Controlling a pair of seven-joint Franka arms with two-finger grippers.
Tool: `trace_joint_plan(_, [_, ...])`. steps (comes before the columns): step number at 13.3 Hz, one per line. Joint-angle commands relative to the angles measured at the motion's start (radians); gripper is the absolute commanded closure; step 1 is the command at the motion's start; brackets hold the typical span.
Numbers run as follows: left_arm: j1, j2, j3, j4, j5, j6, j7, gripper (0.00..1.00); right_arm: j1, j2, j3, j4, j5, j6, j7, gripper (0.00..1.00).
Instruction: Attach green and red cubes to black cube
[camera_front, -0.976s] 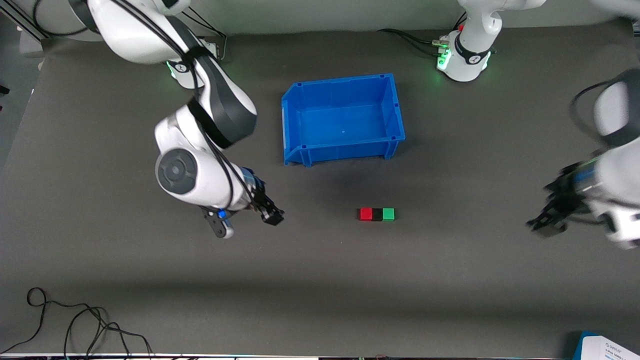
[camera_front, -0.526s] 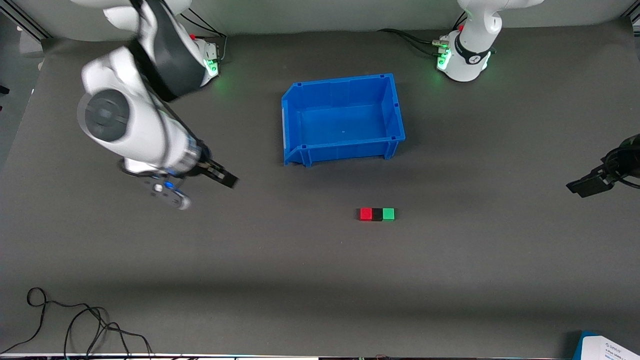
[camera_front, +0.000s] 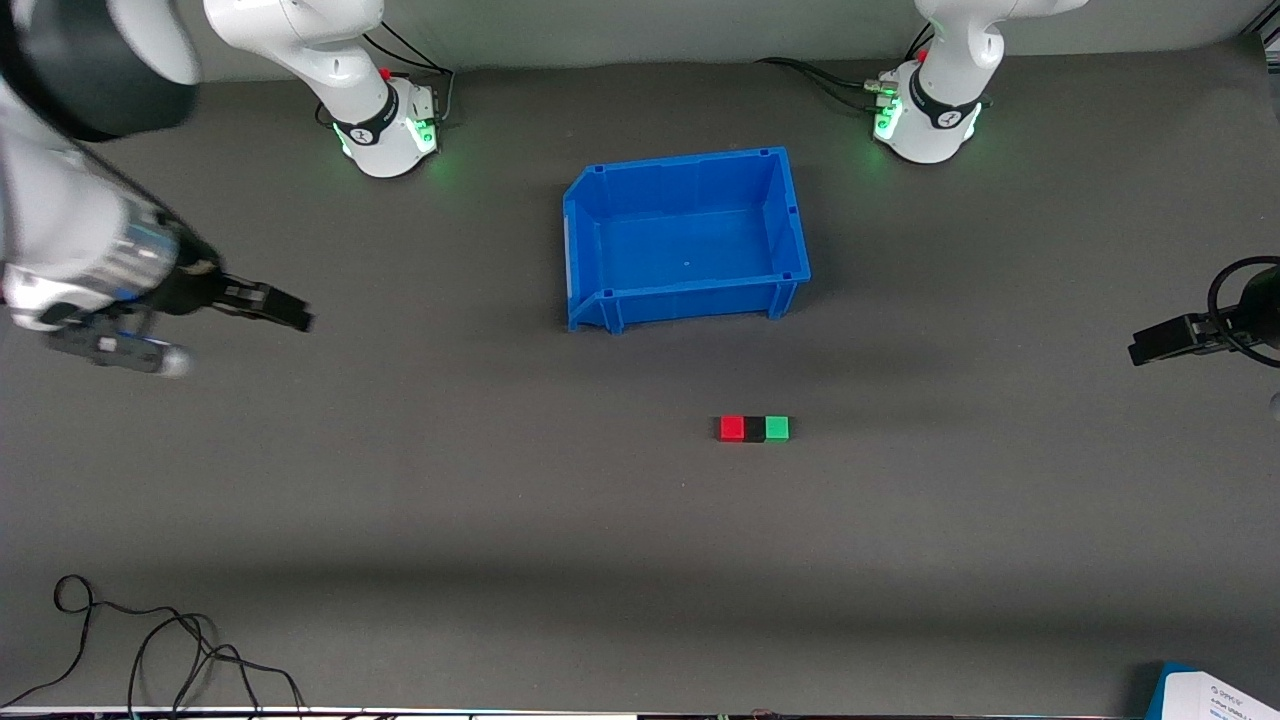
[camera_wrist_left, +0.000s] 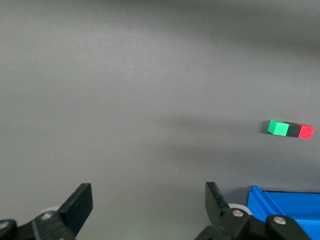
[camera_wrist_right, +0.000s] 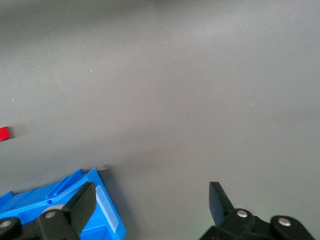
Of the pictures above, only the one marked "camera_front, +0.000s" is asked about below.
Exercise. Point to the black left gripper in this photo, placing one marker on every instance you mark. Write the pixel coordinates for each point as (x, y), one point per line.
(1243, 319)

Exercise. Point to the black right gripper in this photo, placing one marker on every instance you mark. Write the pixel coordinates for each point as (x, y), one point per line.
(194, 290)

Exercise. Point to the small green cube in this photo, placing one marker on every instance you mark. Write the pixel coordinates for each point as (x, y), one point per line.
(777, 428)

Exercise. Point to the small black cube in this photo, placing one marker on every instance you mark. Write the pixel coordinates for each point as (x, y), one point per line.
(755, 430)

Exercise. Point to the small red cube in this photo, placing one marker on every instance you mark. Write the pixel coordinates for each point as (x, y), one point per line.
(732, 428)

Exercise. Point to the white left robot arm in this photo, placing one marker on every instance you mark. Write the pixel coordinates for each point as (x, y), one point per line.
(940, 120)

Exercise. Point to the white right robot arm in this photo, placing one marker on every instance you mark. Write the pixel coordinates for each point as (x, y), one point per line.
(350, 60)

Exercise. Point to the blue box under paper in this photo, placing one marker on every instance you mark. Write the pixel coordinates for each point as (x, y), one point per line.
(1160, 690)

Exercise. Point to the blue white paper box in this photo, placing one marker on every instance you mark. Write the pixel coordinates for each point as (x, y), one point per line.
(1230, 698)

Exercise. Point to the dark grey table mat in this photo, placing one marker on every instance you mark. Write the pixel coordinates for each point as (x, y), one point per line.
(600, 550)

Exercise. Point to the blue plastic storage bin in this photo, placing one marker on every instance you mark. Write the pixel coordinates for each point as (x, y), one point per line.
(690, 240)

